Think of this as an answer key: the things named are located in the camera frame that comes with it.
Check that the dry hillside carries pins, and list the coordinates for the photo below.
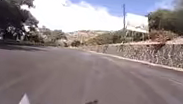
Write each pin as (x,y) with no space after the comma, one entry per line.
(88,35)

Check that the grey asphalt road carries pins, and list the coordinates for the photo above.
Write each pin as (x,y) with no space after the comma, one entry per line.
(86,77)

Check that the low green bushes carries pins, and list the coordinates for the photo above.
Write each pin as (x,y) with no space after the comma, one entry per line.
(52,36)

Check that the utility pole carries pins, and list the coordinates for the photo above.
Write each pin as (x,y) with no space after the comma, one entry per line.
(124,16)

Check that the pale kerb strip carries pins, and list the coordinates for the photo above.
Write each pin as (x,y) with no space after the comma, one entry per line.
(145,62)

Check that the bushes on slope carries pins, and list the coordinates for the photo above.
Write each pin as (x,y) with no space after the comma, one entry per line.
(181,18)

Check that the stone retaining wall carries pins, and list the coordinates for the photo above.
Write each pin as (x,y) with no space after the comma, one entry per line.
(166,53)

